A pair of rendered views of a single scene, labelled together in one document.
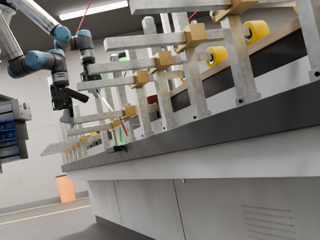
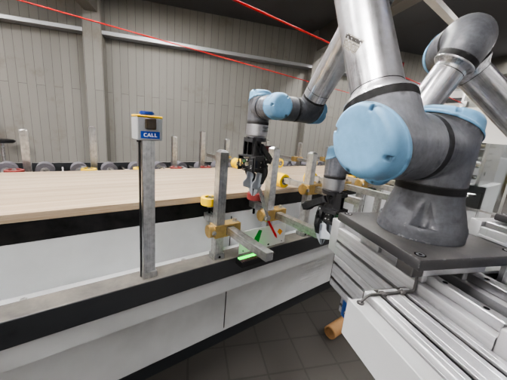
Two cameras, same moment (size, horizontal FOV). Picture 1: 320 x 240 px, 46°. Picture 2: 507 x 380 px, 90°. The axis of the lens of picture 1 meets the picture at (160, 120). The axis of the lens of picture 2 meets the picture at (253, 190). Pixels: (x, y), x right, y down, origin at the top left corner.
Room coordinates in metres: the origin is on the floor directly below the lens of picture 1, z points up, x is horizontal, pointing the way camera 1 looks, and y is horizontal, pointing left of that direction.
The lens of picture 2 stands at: (2.21, 1.17, 1.20)
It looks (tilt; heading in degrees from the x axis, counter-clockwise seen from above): 13 degrees down; 254
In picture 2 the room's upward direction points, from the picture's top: 5 degrees clockwise
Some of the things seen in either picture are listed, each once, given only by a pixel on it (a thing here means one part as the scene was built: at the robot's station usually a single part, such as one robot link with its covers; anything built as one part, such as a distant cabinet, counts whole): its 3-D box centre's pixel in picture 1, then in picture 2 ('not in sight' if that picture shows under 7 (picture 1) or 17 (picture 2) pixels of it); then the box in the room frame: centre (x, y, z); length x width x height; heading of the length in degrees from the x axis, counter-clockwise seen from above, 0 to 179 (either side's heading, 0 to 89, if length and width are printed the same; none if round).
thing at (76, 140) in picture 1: (77, 140); not in sight; (2.94, 0.66, 0.84); 0.43 x 0.03 x 0.04; 112
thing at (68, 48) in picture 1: (65, 43); (278, 107); (1.93, 0.40, 1.28); 0.11 x 0.11 x 0.08; 9
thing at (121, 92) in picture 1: (123, 102); (268, 201); (1.84, 0.16, 0.90); 0.03 x 0.03 x 0.48; 22
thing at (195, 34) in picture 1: (188, 39); (364, 182); (1.13, -0.13, 0.94); 0.13 x 0.06 x 0.05; 22
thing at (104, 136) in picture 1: (100, 115); (147, 211); (2.32, 0.35, 0.92); 0.05 x 0.04 x 0.45; 22
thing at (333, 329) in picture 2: not in sight; (343, 323); (1.18, 0.00, 0.04); 0.30 x 0.08 x 0.08; 22
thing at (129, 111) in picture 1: (127, 113); (271, 213); (1.82, 0.15, 0.84); 0.13 x 0.06 x 0.05; 22
